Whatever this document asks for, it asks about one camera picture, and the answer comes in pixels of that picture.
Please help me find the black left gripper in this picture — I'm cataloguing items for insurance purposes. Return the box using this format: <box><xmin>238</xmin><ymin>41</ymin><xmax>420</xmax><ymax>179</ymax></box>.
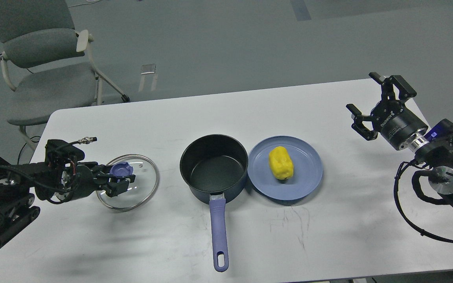
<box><xmin>59</xmin><ymin>162</ymin><xmax>136</xmax><ymax>202</ymax></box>

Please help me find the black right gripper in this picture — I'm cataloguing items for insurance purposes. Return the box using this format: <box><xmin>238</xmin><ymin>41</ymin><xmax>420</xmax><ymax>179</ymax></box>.
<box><xmin>346</xmin><ymin>72</ymin><xmax>428</xmax><ymax>151</ymax></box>

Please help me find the glass pot lid purple knob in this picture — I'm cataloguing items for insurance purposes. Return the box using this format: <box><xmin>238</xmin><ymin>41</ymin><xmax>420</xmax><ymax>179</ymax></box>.
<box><xmin>96</xmin><ymin>154</ymin><xmax>160</xmax><ymax>212</ymax></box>

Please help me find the yellow potato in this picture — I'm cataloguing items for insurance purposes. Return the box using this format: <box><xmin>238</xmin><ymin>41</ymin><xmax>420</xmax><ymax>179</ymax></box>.
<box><xmin>268</xmin><ymin>146</ymin><xmax>294</xmax><ymax>180</ymax></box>

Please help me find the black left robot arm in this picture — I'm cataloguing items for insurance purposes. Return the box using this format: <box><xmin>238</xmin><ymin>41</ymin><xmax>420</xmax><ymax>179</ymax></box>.
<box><xmin>0</xmin><ymin>137</ymin><xmax>136</xmax><ymax>249</ymax></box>

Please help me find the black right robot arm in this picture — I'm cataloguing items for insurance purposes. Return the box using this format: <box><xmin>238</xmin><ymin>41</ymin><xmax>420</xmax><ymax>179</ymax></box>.
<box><xmin>346</xmin><ymin>72</ymin><xmax>453</xmax><ymax>244</ymax></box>

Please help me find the blue plate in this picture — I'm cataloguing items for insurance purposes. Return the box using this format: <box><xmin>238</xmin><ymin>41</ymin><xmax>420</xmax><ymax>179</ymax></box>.
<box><xmin>248</xmin><ymin>136</ymin><xmax>323</xmax><ymax>201</ymax></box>

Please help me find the grey office chair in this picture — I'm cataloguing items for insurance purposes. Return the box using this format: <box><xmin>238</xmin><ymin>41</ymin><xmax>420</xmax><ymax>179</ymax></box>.
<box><xmin>0</xmin><ymin>0</ymin><xmax>130</xmax><ymax>150</ymax></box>

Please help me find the blue saucepan purple handle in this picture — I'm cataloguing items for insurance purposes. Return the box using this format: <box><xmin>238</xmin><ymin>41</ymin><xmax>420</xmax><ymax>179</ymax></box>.
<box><xmin>179</xmin><ymin>134</ymin><xmax>249</xmax><ymax>272</ymax></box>

